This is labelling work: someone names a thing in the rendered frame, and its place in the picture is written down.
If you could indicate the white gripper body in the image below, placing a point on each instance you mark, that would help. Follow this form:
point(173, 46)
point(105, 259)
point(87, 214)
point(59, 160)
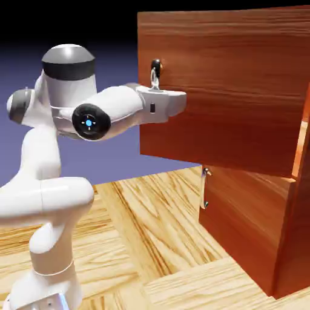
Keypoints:
point(176, 103)

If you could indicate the small reddish wooden door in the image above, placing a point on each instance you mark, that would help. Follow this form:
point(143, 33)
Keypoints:
point(244, 218)

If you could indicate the reddish brown wooden cabinet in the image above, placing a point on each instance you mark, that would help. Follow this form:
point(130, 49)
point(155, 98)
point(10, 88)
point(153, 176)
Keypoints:
point(296, 230)

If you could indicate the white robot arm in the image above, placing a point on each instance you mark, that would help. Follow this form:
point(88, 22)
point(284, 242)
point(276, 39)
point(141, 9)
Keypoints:
point(48, 193)

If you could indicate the large reddish wooden door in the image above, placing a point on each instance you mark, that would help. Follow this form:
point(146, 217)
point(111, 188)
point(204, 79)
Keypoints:
point(230, 84)

